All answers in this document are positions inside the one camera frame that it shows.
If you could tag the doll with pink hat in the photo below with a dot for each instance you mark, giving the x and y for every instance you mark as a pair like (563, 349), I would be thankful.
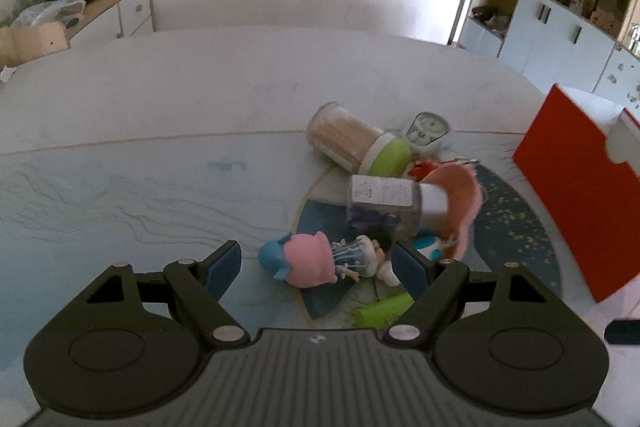
(307, 262)

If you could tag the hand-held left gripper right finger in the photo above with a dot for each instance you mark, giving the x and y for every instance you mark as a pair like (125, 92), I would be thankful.
(410, 272)

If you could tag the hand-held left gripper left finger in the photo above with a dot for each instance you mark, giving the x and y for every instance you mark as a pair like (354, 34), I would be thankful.
(222, 269)

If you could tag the clear plastic bag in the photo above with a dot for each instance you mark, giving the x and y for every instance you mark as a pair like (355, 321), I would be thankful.
(47, 9)

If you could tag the dark flat object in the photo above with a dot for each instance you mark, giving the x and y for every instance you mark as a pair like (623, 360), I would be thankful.
(622, 332)

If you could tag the pink heart-shaped dish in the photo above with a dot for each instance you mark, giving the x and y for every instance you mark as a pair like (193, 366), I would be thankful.
(462, 202)

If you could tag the red and white cardboard box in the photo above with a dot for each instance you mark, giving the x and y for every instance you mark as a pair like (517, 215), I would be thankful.
(565, 187)

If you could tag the white and teal toy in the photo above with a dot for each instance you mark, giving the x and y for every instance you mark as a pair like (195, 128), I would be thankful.
(430, 247)

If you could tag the white and wood sideboard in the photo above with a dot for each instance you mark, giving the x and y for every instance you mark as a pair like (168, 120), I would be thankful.
(127, 14)

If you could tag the green tube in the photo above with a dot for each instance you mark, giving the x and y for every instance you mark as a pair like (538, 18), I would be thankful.
(382, 311)

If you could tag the toothpick jar with green lid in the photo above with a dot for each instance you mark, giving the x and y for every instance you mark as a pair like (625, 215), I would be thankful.
(340, 137)

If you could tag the small red toy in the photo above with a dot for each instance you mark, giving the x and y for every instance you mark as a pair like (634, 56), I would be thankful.
(424, 169)

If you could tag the white wall cabinet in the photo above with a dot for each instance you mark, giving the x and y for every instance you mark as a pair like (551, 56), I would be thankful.
(555, 32)

